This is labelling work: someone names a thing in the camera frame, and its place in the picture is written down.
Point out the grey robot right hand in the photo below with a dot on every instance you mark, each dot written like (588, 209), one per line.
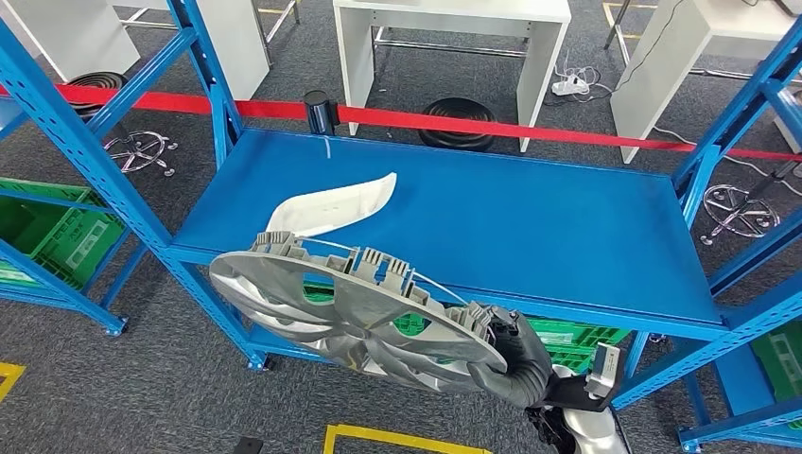
(532, 351)

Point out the grey wheel hubcap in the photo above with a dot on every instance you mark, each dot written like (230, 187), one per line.
(376, 307)

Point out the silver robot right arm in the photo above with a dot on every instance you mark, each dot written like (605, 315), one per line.
(589, 435)

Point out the blue metal shelf rack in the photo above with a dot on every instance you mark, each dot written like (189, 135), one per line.
(532, 219)
(739, 376)
(9, 122)

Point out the white plastic trim part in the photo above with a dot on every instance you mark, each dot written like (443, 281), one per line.
(332, 207)

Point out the green plastic crate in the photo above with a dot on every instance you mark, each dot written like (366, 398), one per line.
(56, 238)
(567, 360)
(319, 294)
(564, 335)
(783, 376)

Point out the red barrier belt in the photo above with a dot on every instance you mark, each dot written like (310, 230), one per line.
(501, 128)
(156, 102)

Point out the chrome chair base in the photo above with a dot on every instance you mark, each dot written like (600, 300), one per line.
(139, 150)
(739, 210)

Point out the black round stanchion base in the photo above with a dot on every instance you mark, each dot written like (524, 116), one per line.
(457, 111)
(94, 80)

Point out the white power strip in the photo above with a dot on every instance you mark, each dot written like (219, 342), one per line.
(570, 84)

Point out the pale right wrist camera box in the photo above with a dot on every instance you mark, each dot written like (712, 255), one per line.
(604, 370)

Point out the black barrier post head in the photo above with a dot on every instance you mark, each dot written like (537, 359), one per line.
(319, 111)

